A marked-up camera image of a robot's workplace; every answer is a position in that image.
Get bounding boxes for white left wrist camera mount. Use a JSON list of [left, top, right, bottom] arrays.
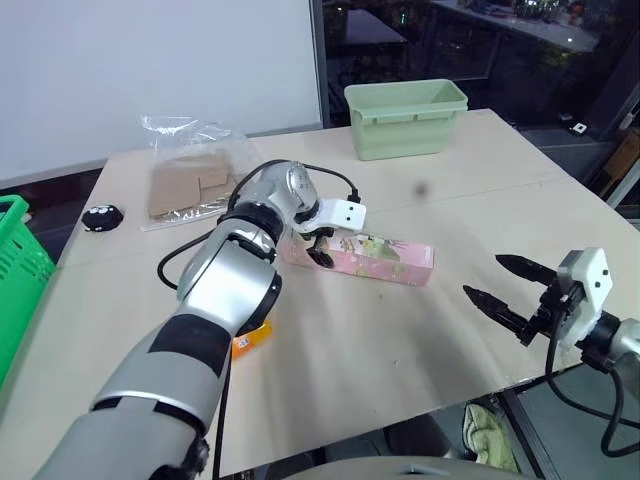
[[292, 197, 367, 234]]

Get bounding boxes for pale green plastic bin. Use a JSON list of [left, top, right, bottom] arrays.
[[343, 78, 469, 162]]

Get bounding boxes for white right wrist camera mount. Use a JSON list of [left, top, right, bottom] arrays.
[[555, 246, 614, 349]]

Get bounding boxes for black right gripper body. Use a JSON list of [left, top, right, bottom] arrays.
[[517, 278, 584, 348]]

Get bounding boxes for white board panel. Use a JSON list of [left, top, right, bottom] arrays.
[[0, 0, 324, 190]]

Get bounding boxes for yellow green towel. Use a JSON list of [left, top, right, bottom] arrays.
[[462, 402, 519, 471]]

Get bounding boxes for bright green slotted basket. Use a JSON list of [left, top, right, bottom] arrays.
[[0, 194, 57, 391]]

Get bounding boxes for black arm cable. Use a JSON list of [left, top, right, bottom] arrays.
[[544, 327, 640, 458], [157, 163, 362, 480]]

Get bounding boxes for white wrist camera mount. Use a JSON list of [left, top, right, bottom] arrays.
[[555, 246, 614, 349], [292, 197, 367, 234]]

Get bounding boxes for brown cardboard pieces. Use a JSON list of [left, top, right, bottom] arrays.
[[146, 152, 236, 222]]

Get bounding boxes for brown cardboard box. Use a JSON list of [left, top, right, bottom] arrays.
[[602, 127, 640, 192]]

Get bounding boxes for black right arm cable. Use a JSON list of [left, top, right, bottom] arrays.
[[544, 327, 640, 458]]

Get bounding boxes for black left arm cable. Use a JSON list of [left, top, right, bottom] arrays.
[[157, 163, 362, 480]]

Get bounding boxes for orange snack packet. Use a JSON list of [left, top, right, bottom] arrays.
[[229, 320, 275, 360]]

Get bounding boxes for black round pouch with eyes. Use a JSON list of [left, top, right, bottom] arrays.
[[81, 203, 125, 234]]

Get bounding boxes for clear plastic bag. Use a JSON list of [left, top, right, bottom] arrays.
[[139, 114, 264, 233]]

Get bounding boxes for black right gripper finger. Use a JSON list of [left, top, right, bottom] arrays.
[[462, 284, 535, 335], [494, 253, 559, 288]]

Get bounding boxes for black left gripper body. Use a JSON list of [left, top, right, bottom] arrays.
[[293, 220, 338, 243]]

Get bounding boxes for black table frame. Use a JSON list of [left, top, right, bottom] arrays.
[[492, 385, 550, 480]]

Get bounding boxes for pink printed carton box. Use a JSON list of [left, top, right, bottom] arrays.
[[276, 230, 436, 288]]

